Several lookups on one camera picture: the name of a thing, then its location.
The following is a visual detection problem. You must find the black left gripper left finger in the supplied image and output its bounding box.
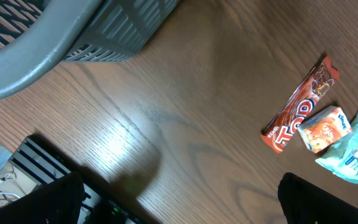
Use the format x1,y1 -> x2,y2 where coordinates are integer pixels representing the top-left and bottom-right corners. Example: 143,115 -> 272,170
0,172 -> 85,224

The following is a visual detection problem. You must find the teal snack wrapper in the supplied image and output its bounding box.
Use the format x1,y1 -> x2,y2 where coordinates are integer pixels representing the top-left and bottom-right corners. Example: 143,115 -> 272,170
315,112 -> 358,184

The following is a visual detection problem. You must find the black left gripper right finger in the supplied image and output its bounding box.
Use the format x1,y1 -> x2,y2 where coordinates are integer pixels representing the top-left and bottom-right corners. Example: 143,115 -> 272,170
278,172 -> 358,224

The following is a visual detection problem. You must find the grey plastic mesh basket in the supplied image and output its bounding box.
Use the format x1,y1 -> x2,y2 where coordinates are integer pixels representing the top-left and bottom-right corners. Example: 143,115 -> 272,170
0,0 -> 178,100

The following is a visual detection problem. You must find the orange snack packet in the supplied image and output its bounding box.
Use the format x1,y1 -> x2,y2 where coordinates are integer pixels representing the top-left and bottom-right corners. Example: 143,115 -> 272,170
298,106 -> 352,154

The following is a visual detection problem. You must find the red chocolate bar wrapper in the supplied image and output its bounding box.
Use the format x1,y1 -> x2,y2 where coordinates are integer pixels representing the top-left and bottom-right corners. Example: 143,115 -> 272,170
261,55 -> 339,153

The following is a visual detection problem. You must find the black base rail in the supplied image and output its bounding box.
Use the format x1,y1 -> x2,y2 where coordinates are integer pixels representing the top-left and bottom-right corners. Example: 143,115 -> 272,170
9,134 -> 144,224

